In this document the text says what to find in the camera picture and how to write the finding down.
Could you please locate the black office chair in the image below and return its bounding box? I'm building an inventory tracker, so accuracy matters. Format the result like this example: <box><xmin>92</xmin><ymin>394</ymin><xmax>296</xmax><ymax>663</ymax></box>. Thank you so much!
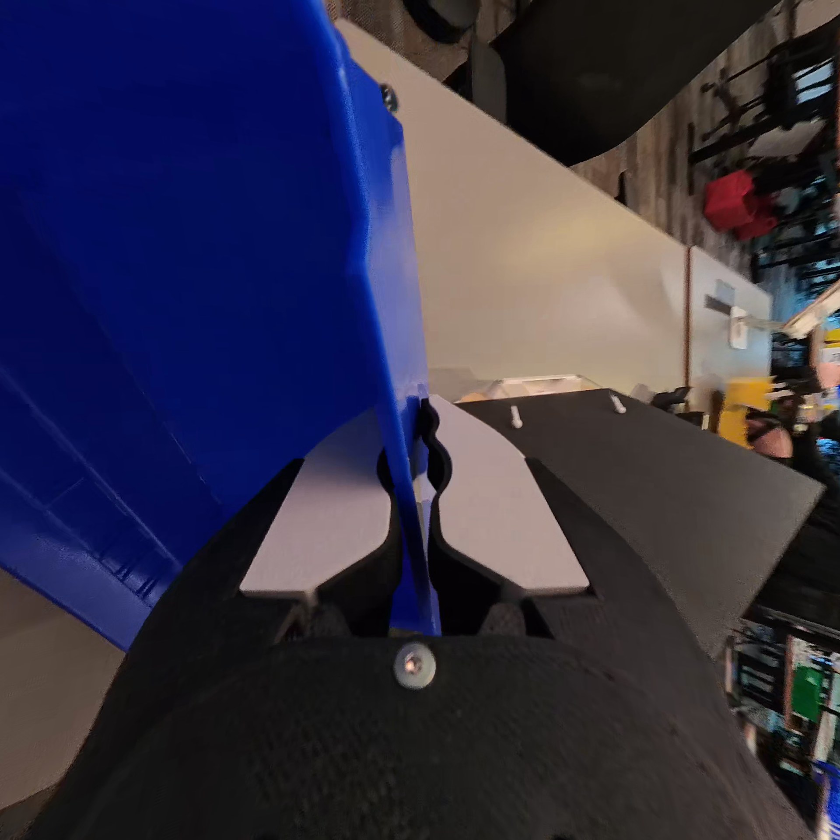
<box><xmin>492</xmin><ymin>0</ymin><xmax>779</xmax><ymax>166</ymax></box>

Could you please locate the yellow container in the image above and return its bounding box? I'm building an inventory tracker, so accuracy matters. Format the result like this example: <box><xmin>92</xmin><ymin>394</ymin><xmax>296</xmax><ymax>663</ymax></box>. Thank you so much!
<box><xmin>718</xmin><ymin>377</ymin><xmax>773</xmax><ymax>448</ymax></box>

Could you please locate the blue plastic bin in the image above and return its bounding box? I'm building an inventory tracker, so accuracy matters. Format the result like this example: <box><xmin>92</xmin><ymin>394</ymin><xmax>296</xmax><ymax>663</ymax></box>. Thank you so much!
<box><xmin>0</xmin><ymin>0</ymin><xmax>442</xmax><ymax>651</ymax></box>

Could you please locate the black sign panel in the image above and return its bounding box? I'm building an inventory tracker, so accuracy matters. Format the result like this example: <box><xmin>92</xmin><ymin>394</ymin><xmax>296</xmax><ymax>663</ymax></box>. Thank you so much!
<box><xmin>456</xmin><ymin>387</ymin><xmax>825</xmax><ymax>657</ymax></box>

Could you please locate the red container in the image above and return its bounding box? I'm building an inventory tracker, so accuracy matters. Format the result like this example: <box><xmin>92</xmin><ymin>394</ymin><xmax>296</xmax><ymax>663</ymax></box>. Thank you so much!
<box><xmin>704</xmin><ymin>169</ymin><xmax>780</xmax><ymax>242</ymax></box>

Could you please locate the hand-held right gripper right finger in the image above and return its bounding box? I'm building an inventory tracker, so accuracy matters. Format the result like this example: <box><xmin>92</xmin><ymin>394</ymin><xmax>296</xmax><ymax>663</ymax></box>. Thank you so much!
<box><xmin>419</xmin><ymin>394</ymin><xmax>591</xmax><ymax>635</ymax></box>

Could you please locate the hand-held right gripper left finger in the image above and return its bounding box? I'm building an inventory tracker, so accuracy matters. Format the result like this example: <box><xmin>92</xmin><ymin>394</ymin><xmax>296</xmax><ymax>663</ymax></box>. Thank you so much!
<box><xmin>239</xmin><ymin>407</ymin><xmax>403</xmax><ymax>635</ymax></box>

